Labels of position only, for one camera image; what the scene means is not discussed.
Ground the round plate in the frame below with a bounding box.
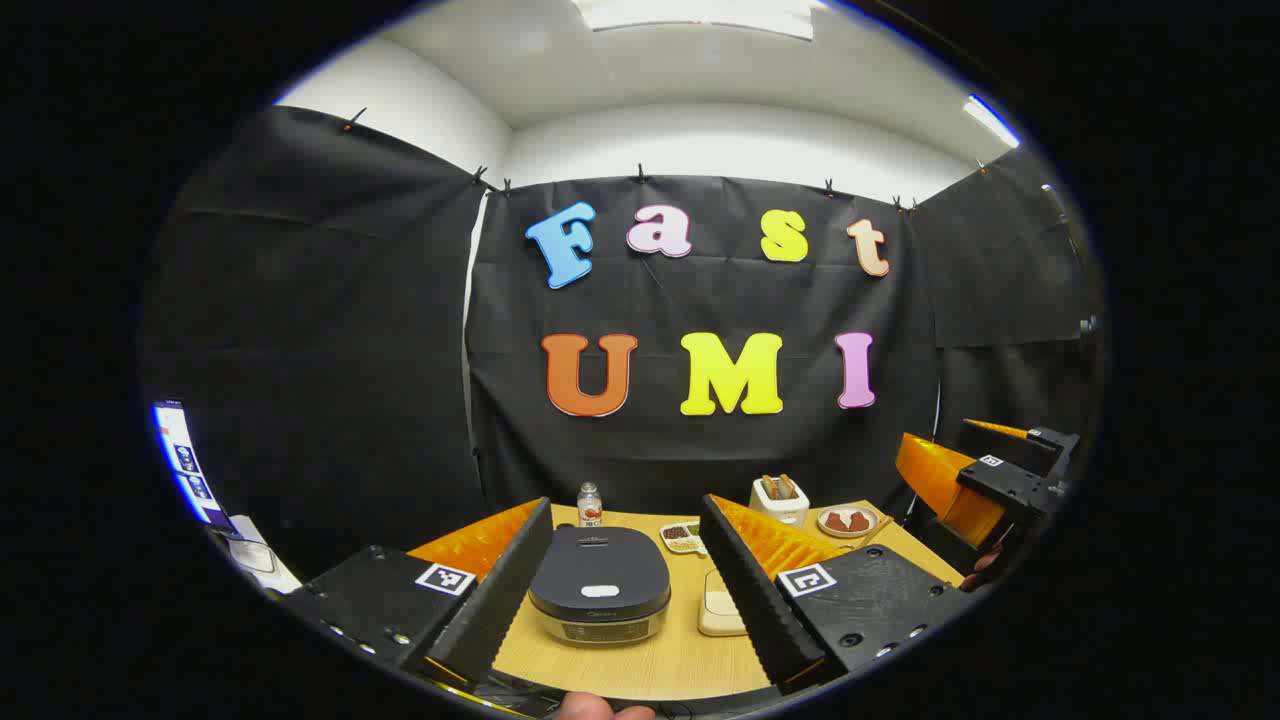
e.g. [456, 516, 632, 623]
[817, 505, 881, 539]

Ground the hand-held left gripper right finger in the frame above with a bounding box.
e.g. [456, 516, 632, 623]
[700, 493, 976, 698]

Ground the clear rectangular rice container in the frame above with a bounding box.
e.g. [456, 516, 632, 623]
[697, 568, 749, 638]

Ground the computer monitor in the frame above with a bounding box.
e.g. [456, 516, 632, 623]
[152, 400, 236, 531]

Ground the ceiling light panel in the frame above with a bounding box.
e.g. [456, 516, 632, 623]
[575, 0, 816, 41]

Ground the black backdrop cloth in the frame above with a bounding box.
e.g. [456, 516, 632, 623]
[140, 105, 1106, 583]

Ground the white toaster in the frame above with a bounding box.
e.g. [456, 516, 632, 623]
[750, 474, 811, 528]

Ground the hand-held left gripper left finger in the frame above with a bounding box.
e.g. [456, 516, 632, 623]
[285, 497, 554, 691]

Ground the dark grey rice cooker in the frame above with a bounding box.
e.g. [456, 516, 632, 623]
[527, 525, 672, 646]

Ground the small ceiling light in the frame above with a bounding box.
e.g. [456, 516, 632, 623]
[963, 94, 1022, 149]

